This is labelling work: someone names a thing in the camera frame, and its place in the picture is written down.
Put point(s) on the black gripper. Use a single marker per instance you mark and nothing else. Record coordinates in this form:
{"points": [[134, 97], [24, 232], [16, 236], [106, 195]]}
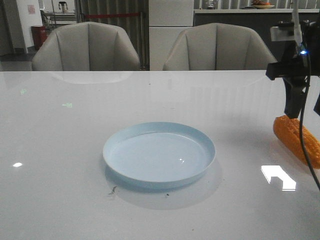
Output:
{"points": [[293, 67]]}

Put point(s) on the orange plastic corn cob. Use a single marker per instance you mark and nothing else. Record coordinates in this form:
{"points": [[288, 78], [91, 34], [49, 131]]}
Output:
{"points": [[287, 131]]}

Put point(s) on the light blue round plate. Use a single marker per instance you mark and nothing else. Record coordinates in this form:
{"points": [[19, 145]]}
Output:
{"points": [[159, 155]]}

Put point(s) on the grey counter with white top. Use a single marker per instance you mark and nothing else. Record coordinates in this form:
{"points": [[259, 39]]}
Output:
{"points": [[258, 20]]}

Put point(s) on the right beige upholstered chair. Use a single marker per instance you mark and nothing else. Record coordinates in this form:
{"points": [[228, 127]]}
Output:
{"points": [[218, 47]]}

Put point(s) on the beige upholstered chair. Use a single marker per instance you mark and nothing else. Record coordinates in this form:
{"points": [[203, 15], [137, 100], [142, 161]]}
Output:
{"points": [[87, 46], [218, 47]]}

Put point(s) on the fruit bowl on counter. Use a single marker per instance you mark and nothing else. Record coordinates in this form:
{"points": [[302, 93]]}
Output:
{"points": [[262, 5]]}

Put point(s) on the white cabinet with drawers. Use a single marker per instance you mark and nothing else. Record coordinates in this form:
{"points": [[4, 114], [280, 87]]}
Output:
{"points": [[166, 18]]}

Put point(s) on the red barrier belt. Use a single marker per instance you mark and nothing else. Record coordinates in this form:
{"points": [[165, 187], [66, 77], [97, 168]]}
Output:
{"points": [[106, 16]]}

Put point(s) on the left beige upholstered chair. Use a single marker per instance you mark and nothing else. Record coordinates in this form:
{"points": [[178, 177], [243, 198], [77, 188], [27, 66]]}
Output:
{"points": [[87, 46]]}

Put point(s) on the red trash bin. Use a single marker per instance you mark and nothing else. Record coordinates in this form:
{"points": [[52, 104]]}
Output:
{"points": [[39, 35]]}

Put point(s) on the pink wall notice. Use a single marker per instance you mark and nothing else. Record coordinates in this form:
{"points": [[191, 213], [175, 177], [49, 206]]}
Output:
{"points": [[31, 9]]}

